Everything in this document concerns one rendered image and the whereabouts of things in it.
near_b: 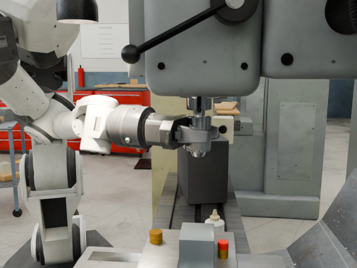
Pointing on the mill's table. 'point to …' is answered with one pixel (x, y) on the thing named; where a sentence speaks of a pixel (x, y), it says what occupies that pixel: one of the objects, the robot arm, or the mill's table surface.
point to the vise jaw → (162, 251)
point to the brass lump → (155, 236)
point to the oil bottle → (219, 225)
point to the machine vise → (95, 254)
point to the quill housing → (201, 52)
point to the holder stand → (204, 173)
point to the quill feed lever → (224, 7)
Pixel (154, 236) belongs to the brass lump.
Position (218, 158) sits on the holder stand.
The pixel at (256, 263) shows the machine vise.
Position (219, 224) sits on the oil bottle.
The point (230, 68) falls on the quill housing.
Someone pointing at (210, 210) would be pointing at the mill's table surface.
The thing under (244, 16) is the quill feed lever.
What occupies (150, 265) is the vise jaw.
